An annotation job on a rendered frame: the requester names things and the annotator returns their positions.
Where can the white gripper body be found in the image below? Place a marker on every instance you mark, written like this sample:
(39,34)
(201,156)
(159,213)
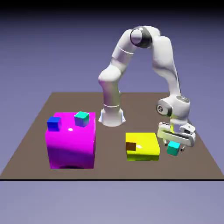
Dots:
(176,136)

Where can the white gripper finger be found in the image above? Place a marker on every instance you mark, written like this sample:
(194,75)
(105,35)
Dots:
(165,142)
(182,148)

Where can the small cyan cube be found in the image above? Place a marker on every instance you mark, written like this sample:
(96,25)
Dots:
(173,148)

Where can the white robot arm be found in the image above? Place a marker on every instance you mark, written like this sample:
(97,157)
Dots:
(162,57)

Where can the small brown cube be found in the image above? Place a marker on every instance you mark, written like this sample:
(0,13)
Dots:
(130,146)

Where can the small teal cube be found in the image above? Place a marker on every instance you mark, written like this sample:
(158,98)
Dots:
(81,119)

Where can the small blue cube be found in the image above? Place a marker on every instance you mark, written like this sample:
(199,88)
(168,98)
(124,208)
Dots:
(53,123)

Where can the large yellow box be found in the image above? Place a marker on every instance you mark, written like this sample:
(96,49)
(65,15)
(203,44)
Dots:
(145,150)

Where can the large magenta box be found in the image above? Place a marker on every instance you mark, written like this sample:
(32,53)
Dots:
(71,143)

